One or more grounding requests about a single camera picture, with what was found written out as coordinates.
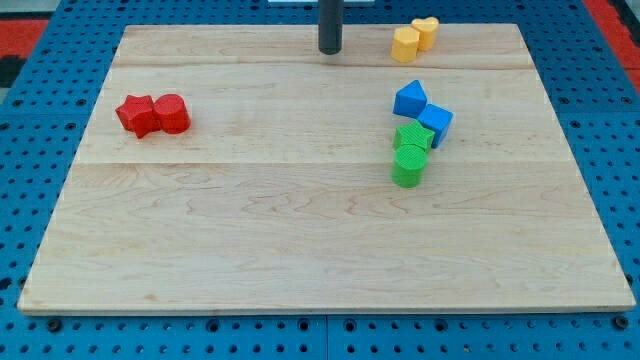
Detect black cylindrical robot arm tip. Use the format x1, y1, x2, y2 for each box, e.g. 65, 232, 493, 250
318, 0, 344, 55

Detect green star block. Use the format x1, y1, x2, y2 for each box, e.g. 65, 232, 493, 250
392, 120, 435, 153

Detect red star block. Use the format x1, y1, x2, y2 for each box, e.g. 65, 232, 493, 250
115, 95, 161, 139

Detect light wooden board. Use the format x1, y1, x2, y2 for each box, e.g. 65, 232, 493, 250
18, 24, 635, 316

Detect green cylinder block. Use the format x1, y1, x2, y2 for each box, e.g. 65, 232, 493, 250
391, 145, 428, 188

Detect blue triangle block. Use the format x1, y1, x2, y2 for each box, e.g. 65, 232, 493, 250
393, 80, 428, 118

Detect blue cube block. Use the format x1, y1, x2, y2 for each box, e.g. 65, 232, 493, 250
417, 104, 454, 148

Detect yellow hexagon block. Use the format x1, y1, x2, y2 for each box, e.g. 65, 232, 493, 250
390, 26, 420, 63

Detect red cylinder block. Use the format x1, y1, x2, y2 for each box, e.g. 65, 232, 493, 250
153, 94, 191, 134

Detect yellow heart block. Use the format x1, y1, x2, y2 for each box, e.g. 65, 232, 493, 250
411, 17, 440, 51

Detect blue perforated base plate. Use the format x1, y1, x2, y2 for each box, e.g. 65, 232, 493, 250
1, 0, 639, 359

